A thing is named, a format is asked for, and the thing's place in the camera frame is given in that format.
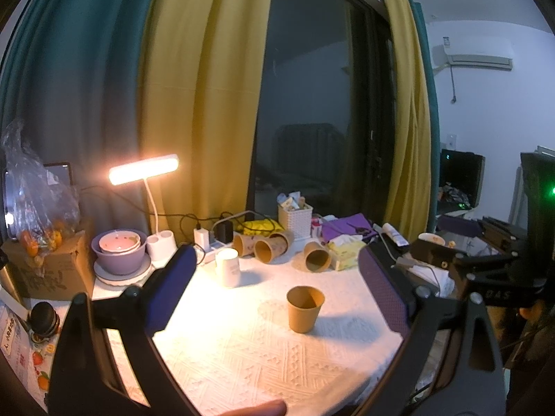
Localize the brown paper cup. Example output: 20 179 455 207
254 230 294 264
231 233 258 257
303 241 331 273
286 286 325 333

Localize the white paper cup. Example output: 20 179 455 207
215 248 241 288

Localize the operator thumb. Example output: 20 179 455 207
221 399 288 416

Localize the black round case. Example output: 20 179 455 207
28 302 60 338

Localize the white cartoon mug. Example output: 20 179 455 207
418 232 447 246

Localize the white plate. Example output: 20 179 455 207
93 252 154 287

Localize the cardboard box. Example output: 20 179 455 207
2 230 95 301

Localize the black monitor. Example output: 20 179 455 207
437 148 485 214

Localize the yellow right curtain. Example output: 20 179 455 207
383 0 439 241

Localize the yellow curtain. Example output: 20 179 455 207
383 0 439 241
139 0 271 242

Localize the purple bowl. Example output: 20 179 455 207
91 229 147 275

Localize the pink inner bowl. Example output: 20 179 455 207
99 230 141 254

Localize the white tube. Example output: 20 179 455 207
382 223 410 248

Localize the white textured table mat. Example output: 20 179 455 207
85 246 456 416

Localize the white desk lamp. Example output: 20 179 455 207
108 154 180 269

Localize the white power strip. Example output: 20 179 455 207
194 241 230 265

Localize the yellow tissue pack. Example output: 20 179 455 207
328 241 366 271

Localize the purple cloth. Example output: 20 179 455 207
322 213 377 242

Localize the plastic bag of oranges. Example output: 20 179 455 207
1 119 81 269

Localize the white woven basket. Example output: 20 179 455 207
277 204 313 239

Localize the white air conditioner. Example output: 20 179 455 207
443 36 514 70

